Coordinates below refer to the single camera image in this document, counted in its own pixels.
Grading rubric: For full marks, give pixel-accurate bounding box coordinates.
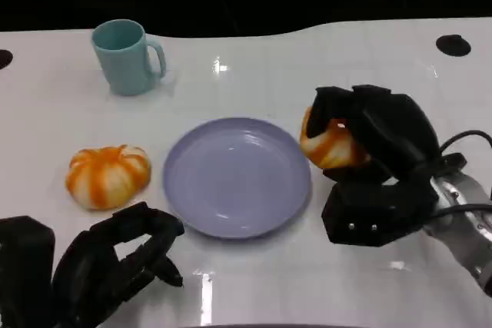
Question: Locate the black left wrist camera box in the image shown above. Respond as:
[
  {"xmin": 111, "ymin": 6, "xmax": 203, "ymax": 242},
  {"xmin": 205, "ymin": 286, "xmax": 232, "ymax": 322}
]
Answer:
[{"xmin": 0, "ymin": 215, "xmax": 55, "ymax": 328}]

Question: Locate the orange white toy bread roll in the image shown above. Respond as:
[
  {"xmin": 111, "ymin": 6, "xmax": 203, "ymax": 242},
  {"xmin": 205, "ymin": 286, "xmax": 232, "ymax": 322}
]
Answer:
[
  {"xmin": 298, "ymin": 107, "xmax": 372, "ymax": 170},
  {"xmin": 64, "ymin": 144, "xmax": 151, "ymax": 212}
]

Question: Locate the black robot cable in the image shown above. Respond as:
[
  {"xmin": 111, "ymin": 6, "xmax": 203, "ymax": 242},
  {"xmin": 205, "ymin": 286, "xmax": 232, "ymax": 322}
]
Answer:
[
  {"xmin": 430, "ymin": 201, "xmax": 492, "ymax": 218},
  {"xmin": 439, "ymin": 130, "xmax": 492, "ymax": 153}
]

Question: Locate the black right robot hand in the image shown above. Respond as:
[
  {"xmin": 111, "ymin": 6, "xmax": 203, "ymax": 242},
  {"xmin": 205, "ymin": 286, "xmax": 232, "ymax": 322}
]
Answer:
[{"xmin": 309, "ymin": 84, "xmax": 442, "ymax": 247}]

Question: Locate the black table cable grommet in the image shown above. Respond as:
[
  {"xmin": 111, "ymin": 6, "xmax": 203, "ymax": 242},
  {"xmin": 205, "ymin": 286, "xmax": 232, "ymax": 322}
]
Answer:
[
  {"xmin": 435, "ymin": 34, "xmax": 472, "ymax": 58},
  {"xmin": 0, "ymin": 49, "xmax": 15, "ymax": 71}
]

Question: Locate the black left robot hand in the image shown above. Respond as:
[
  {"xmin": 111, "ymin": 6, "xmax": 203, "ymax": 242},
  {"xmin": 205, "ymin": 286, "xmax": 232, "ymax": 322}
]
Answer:
[{"xmin": 52, "ymin": 201, "xmax": 185, "ymax": 328}]

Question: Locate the lilac plate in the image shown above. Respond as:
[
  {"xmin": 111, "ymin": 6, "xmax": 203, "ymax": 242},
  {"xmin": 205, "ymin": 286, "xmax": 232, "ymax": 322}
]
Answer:
[{"xmin": 161, "ymin": 117, "xmax": 311, "ymax": 240}]

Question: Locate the pale green mug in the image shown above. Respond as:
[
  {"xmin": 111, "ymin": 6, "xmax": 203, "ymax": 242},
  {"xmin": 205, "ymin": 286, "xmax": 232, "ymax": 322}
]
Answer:
[{"xmin": 91, "ymin": 18, "xmax": 168, "ymax": 97}]

